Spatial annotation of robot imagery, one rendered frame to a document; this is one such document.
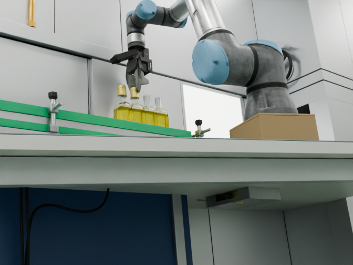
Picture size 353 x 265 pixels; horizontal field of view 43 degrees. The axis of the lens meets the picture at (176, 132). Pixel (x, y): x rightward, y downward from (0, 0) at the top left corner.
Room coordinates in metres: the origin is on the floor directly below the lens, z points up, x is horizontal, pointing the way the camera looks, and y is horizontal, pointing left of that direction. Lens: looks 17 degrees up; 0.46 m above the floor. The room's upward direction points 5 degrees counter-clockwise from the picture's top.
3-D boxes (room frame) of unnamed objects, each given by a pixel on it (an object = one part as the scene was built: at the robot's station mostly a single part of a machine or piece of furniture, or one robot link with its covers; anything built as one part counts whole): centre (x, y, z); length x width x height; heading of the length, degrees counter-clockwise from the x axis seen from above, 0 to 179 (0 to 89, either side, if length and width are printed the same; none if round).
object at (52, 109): (1.25, 0.35, 0.94); 0.07 x 0.04 x 0.13; 40
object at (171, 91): (1.96, -0.01, 1.15); 0.90 x 0.03 x 0.34; 130
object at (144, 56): (1.66, 0.13, 1.29); 0.09 x 0.08 x 0.12; 131
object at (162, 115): (1.72, 0.06, 0.99); 0.06 x 0.06 x 0.21; 41
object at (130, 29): (1.65, 0.13, 1.45); 0.09 x 0.08 x 0.11; 26
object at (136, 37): (1.66, 0.14, 1.37); 0.08 x 0.08 x 0.05
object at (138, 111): (1.64, 0.15, 0.99); 0.06 x 0.06 x 0.21; 41
